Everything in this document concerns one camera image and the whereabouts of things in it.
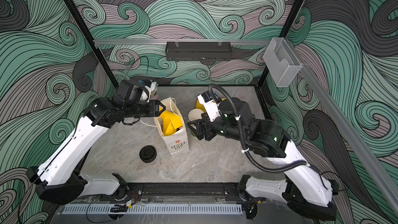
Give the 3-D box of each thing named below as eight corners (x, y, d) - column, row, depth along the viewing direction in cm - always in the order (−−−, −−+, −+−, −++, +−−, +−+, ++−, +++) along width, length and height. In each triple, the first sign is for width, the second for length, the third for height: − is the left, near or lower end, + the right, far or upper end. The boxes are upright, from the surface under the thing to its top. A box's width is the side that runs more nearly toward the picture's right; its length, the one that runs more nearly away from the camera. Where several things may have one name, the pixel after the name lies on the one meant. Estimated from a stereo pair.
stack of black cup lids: (139, 163, 84) (137, 160, 81) (143, 148, 90) (141, 145, 86) (155, 163, 84) (153, 160, 81) (157, 148, 90) (156, 145, 86)
